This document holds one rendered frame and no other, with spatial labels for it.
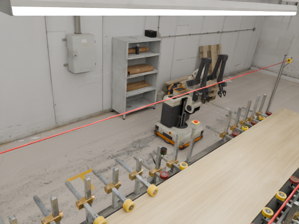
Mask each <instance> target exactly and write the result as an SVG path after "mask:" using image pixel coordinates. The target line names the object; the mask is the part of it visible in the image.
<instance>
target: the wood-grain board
mask: <svg viewBox="0 0 299 224"><path fill-rule="evenodd" d="M298 168H299V113H296V112H293V111H291V110H288V109H285V108H281V109H279V110H278V111H276V112H274V113H273V114H271V115H270V116H268V117H267V118H265V119H263V120H262V121H260V122H258V123H257V124H255V125H254V126H252V127H251V128H249V129H247V130H246V131H244V132H243V133H241V134H239V135H238V136H236V137H235V138H233V139H231V140H230V141H228V142H227V143H225V144H224V145H222V146H220V147H219V148H217V149H215V150H214V151H212V152H211V153H209V154H208V155H206V156H204V157H203V158H201V159H200V160H198V161H196V162H195V163H193V164H192V165H190V166H189V167H187V168H185V169H184V170H182V171H180V172H179V173H177V174H176V175H174V176H173V177H171V178H169V179H168V180H166V181H165V182H163V183H161V184H160V185H158V186H157V188H158V192H157V194H156V195H155V196H151V195H150V194H149V193H146V194H144V195H142V196H141V197H139V198H137V199H136V200H134V201H133V202H134V203H135V207H134V209H133V210H132V211H130V212H127V211H126V210H125V209H124V208H121V209H120V210H118V211H117V212H115V213H114V214H112V215H110V216H109V217H107V218H105V220H106V221H107V224H251V223H252V222H253V221H254V220H255V218H256V217H257V216H258V215H259V214H260V212H261V211H262V210H263V208H264V207H266V206H267V205H268V203H269V202H270V201H271V200H272V199H273V198H274V196H275V195H276V193H277V192H279V190H280V189H281V188H282V187H283V186H284V185H285V183H286V182H287V181H288V180H289V179H290V177H291V176H292V175H293V174H294V173H295V172H296V171H297V170H298Z"/></svg>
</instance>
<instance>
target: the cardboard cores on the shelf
mask: <svg viewBox="0 0 299 224"><path fill-rule="evenodd" d="M148 50H149V49H148V47H139V52H146V51H148ZM128 53H136V48H128ZM153 70H154V67H153V66H152V65H150V66H149V65H148V64H136V65H130V66H127V73H128V75H133V74H139V73H144V72H150V71H153ZM147 86H150V84H149V83H145V80H141V81H137V82H132V83H128V84H127V86H126V92H129V91H132V90H135V89H139V88H143V87H147Z"/></svg>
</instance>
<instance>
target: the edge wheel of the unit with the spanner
mask: <svg viewBox="0 0 299 224"><path fill-rule="evenodd" d="M168 175H169V174H168V173H167V172H165V171H162V172H160V178H161V179H163V180H166V179H167V178H168Z"/></svg>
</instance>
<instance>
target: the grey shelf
mask: <svg viewBox="0 0 299 224"><path fill-rule="evenodd" d="M136 44H139V47H148V49H149V50H148V51H146V52H139V54H138V55H137V54H136V53H128V48H136ZM161 50H162V38H158V37H155V38H150V37H146V36H145V35H137V36H119V37H112V93H111V112H113V110H115V111H117V112H118V113H120V114H122V113H125V112H128V111H131V110H134V109H137V108H141V107H144V106H147V105H150V104H153V103H155V102H156V97H157V88H158V76H159V68H160V59H161ZM136 64H148V65H149V66H150V65H152V66H153V67H154V70H153V71H150V72H144V73H139V74H133V75H128V73H127V66H130V65H136ZM141 80H145V83H149V84H150V86H147V87H143V88H139V89H135V90H132V91H129V92H126V86H127V84H128V83H132V82H137V81H141ZM153 105H154V108H153V109H155V106H156V104H153ZM153 105H150V106H153ZM150 106H147V107H150ZM147 107H144V108H147ZM144 108H141V109H144ZM141 109H138V110H141ZM138 110H135V111H138ZM132 112H134V111H132ZM129 113H131V112H129ZM126 114H128V113H126ZM126 114H123V118H122V119H124V120H125V115H126Z"/></svg>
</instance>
